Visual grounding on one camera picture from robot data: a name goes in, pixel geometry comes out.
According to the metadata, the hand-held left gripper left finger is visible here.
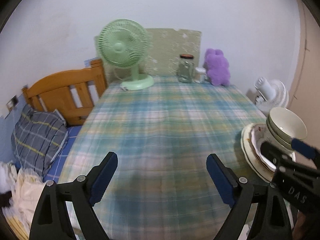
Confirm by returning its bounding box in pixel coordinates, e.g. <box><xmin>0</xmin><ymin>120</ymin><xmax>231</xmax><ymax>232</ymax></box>
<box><xmin>29</xmin><ymin>151</ymin><xmax>118</xmax><ymax>240</ymax></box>

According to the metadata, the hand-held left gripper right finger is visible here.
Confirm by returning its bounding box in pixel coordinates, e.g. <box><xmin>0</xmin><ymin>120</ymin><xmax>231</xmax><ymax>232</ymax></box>
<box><xmin>206</xmin><ymin>153</ymin><xmax>293</xmax><ymax>240</ymax></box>

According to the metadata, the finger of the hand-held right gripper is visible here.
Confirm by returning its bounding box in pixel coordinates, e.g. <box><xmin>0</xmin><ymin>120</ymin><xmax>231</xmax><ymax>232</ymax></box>
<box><xmin>260</xmin><ymin>141</ymin><xmax>295</xmax><ymax>168</ymax></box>
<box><xmin>291</xmin><ymin>138</ymin><xmax>320</xmax><ymax>168</ymax></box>

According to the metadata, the white plate red flower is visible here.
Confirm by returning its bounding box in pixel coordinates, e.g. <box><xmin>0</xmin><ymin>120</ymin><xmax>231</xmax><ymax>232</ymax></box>
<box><xmin>250</xmin><ymin>124</ymin><xmax>278</xmax><ymax>173</ymax></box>

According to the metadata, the stack of patterned plates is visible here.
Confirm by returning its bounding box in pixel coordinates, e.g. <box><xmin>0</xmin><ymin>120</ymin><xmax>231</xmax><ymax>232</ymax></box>
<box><xmin>240</xmin><ymin>123</ymin><xmax>297</xmax><ymax>184</ymax></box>

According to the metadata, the large beige plate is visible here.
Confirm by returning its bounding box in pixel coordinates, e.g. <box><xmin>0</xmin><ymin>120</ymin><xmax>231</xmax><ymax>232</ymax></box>
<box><xmin>267</xmin><ymin>107</ymin><xmax>308</xmax><ymax>142</ymax></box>

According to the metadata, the white standing fan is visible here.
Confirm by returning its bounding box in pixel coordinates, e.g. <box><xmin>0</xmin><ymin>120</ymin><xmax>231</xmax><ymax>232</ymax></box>
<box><xmin>253</xmin><ymin>77</ymin><xmax>289</xmax><ymax>117</ymax></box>

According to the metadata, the plaid tablecloth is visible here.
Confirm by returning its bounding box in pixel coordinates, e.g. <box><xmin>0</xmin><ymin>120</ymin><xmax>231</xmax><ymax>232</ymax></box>
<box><xmin>56</xmin><ymin>76</ymin><xmax>297</xmax><ymax>240</ymax></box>

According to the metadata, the grey plaid pillow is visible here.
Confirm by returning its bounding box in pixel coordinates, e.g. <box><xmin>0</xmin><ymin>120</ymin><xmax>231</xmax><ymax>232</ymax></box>
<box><xmin>11</xmin><ymin>104</ymin><xmax>70</xmax><ymax>178</ymax></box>

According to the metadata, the beige door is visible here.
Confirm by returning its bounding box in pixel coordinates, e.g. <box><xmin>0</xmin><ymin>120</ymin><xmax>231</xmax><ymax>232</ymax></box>
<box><xmin>287</xmin><ymin>0</ymin><xmax>320</xmax><ymax>141</ymax></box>

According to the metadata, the pile of white clothes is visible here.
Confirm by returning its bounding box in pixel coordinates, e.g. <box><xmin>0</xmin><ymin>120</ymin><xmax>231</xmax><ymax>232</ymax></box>
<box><xmin>0</xmin><ymin>162</ymin><xmax>48</xmax><ymax>240</ymax></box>

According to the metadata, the purple plush toy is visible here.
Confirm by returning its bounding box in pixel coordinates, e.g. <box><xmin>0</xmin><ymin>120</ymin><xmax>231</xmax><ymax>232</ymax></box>
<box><xmin>203</xmin><ymin>48</ymin><xmax>231</xmax><ymax>87</ymax></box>

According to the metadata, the wooden bed headboard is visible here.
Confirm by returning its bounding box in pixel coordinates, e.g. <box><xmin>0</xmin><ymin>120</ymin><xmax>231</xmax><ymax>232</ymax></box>
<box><xmin>22</xmin><ymin>58</ymin><xmax>108</xmax><ymax>127</ymax></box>

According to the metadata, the dark cloth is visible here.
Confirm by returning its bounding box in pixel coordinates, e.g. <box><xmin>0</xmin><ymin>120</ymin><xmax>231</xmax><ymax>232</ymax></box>
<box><xmin>0</xmin><ymin>189</ymin><xmax>13</xmax><ymax>208</ymax></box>

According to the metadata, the small white container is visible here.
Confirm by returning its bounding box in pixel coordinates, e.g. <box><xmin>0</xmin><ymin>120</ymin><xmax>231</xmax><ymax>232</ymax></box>
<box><xmin>195</xmin><ymin>67</ymin><xmax>208</xmax><ymax>84</ymax></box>

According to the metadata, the glass jar brown lid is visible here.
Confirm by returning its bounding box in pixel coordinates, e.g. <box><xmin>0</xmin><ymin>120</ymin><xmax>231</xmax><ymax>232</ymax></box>
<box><xmin>178</xmin><ymin>54</ymin><xmax>195</xmax><ymax>83</ymax></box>

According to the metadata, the green desk fan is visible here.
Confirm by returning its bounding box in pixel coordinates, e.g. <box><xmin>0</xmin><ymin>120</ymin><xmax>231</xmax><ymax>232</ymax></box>
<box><xmin>97</xmin><ymin>18</ymin><xmax>154</xmax><ymax>91</ymax></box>

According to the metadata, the green printed board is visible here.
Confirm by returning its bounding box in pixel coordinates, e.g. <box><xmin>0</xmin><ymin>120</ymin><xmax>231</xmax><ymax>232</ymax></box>
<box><xmin>94</xmin><ymin>28</ymin><xmax>202</xmax><ymax>77</ymax></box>

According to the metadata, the wall socket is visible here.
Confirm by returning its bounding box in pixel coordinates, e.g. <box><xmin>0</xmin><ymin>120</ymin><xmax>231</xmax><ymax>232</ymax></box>
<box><xmin>6</xmin><ymin>95</ymin><xmax>19</xmax><ymax>111</ymax></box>

